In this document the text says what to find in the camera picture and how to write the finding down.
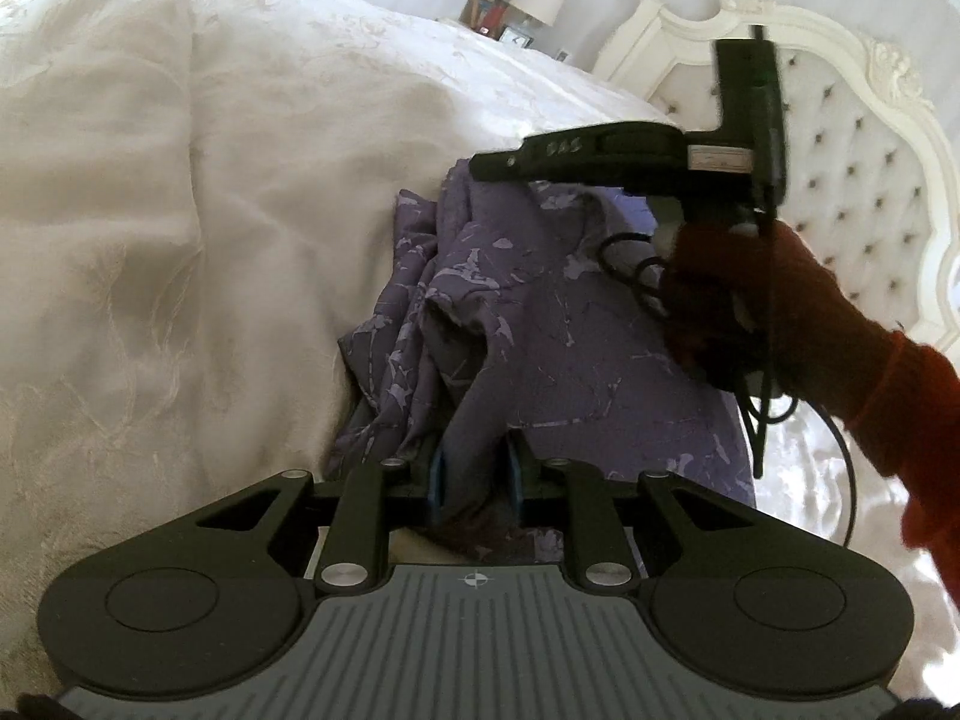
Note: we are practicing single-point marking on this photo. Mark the person's right forearm red sleeve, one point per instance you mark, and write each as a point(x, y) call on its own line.
point(922, 427)

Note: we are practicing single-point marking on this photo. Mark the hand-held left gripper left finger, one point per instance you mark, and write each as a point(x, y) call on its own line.
point(439, 487)

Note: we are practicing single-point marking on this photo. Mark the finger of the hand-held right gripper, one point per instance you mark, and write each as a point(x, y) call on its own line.
point(532, 157)

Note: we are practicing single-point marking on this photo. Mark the brown picture frame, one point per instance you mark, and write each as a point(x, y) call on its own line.
point(474, 11)

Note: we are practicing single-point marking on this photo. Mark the purple patterned hooded jacket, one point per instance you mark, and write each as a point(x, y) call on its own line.
point(562, 352)

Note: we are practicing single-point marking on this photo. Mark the white quilted bedspread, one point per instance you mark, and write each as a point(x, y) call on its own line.
point(150, 240)

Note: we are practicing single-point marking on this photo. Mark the person's right hand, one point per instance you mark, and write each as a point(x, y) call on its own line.
point(772, 307)

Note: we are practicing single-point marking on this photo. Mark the cream tufted headboard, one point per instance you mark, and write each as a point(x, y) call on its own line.
point(847, 165)

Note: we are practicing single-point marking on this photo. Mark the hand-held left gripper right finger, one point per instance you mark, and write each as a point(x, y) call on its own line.
point(514, 480)

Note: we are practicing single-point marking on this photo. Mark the small red box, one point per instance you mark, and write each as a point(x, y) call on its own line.
point(495, 16)

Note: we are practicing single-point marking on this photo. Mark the small white table clock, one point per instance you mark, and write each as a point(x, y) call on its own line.
point(516, 36)

